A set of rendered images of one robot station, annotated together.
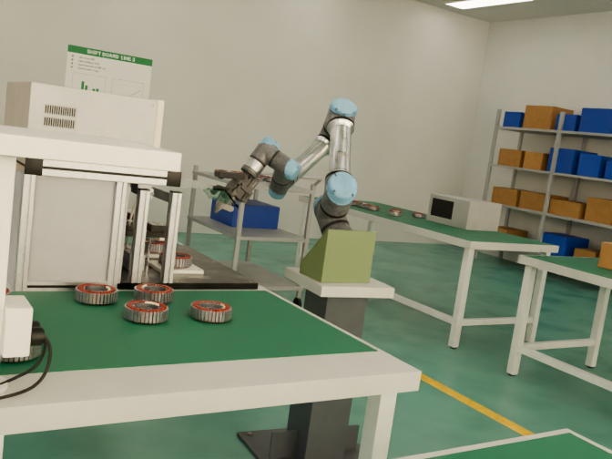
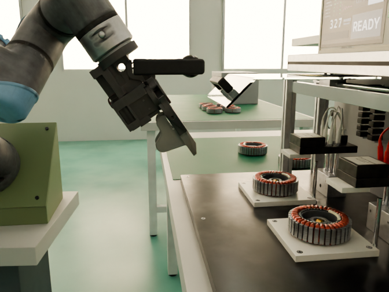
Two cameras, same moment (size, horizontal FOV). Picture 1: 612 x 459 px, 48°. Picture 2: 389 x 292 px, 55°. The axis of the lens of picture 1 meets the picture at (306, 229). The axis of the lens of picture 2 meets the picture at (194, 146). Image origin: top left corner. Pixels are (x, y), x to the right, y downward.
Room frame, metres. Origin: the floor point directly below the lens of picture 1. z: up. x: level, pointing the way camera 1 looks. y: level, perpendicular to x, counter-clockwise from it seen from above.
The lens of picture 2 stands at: (3.17, 0.62, 1.10)
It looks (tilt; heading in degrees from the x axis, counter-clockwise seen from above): 13 degrees down; 205
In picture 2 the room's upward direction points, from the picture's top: straight up
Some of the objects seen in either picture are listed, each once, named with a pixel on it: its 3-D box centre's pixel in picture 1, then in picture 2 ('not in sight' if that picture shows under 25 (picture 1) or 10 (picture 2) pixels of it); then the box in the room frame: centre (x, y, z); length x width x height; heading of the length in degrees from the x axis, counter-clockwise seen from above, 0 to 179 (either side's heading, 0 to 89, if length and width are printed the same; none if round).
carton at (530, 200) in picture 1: (543, 202); not in sight; (8.67, -2.92, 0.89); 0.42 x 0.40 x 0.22; 35
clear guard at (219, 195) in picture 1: (180, 190); (283, 88); (2.29, 0.43, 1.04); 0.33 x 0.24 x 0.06; 123
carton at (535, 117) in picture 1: (547, 119); not in sight; (8.81, -2.84, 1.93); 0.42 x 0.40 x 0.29; 35
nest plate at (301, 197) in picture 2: (174, 267); (274, 192); (2.29, 0.42, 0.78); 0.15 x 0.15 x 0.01; 33
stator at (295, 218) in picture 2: (151, 245); (318, 223); (2.49, 0.56, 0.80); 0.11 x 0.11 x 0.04
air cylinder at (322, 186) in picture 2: (133, 260); (329, 181); (2.21, 0.55, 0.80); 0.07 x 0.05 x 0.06; 33
